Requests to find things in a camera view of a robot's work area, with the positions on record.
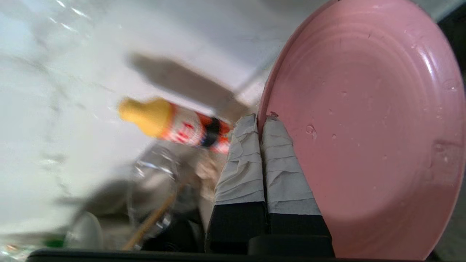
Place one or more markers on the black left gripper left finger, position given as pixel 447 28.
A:
pixel 240 174

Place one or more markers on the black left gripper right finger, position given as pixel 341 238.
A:
pixel 284 182

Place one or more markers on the pink plate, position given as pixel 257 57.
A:
pixel 364 127

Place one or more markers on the yellow capped dish soap bottle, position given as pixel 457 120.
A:
pixel 153 116

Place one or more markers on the clear glass bowl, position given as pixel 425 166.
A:
pixel 153 182

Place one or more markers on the brown wooden stick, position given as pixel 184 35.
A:
pixel 153 218

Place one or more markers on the green glass bottle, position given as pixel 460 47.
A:
pixel 54 242

